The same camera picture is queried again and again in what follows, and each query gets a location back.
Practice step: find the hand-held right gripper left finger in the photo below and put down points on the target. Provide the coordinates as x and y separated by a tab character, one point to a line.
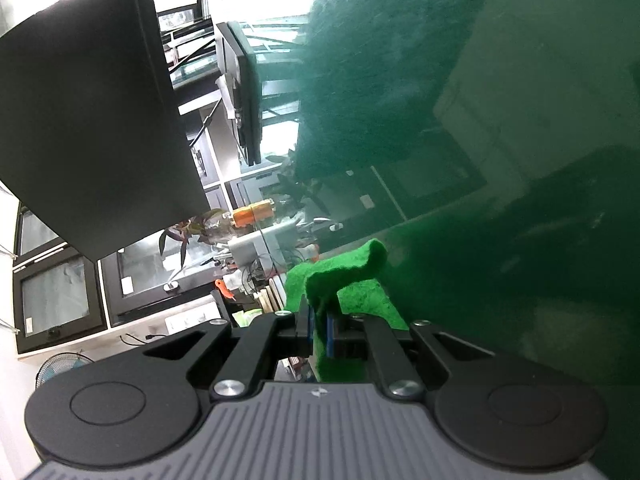
260	345

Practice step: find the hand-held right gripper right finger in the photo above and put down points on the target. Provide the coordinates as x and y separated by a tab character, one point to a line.
385	355

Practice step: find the green cloth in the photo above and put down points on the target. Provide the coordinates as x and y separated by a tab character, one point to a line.
350	270

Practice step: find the row of books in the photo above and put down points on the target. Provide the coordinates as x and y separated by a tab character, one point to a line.
272	295

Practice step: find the potted plant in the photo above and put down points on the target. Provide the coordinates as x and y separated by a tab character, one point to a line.
190	232

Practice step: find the electric fan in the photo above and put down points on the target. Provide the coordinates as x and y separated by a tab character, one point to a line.
62	367

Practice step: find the black glass door cabinet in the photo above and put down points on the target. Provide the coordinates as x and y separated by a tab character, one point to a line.
60	290

